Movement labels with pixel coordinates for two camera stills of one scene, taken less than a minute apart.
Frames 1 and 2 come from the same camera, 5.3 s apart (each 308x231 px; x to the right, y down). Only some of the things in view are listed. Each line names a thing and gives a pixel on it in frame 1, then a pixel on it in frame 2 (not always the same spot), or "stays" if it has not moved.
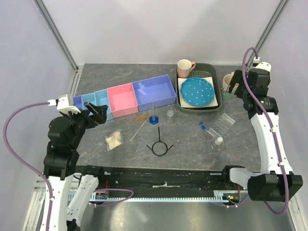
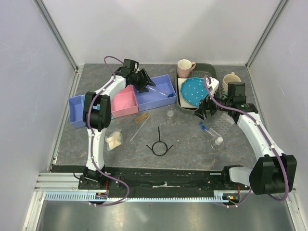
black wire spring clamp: x=159 y=141 stays
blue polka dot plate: x=198 y=92 stays
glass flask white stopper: x=217 y=144 stays
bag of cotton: x=114 y=139 stays
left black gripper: x=98 y=118 to x=145 y=81
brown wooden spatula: x=141 y=117 stays
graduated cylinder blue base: x=153 y=119 to x=166 y=88
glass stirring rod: x=139 y=128 stays
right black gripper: x=239 y=75 to x=204 y=104
